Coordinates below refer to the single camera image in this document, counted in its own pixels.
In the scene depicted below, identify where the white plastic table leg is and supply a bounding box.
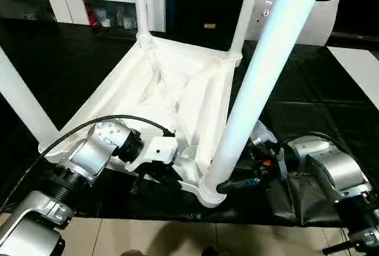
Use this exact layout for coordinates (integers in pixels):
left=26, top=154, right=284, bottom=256
left=0, top=47, right=60, bottom=150
left=227, top=0, right=264, bottom=61
left=132, top=0, right=153, bottom=48
left=200, top=0, right=330, bottom=206

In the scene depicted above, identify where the black stand bar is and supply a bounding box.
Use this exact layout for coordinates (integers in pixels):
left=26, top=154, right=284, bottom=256
left=322, top=239, right=356, bottom=255

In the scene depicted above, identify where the black table mat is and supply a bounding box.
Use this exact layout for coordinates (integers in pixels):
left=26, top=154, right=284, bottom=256
left=0, top=17, right=379, bottom=227

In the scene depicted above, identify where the grey cushion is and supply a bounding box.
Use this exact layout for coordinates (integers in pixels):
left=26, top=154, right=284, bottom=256
left=247, top=0, right=341, bottom=46

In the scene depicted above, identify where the black couch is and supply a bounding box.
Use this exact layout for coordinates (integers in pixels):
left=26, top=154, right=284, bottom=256
left=164, top=0, right=379, bottom=46

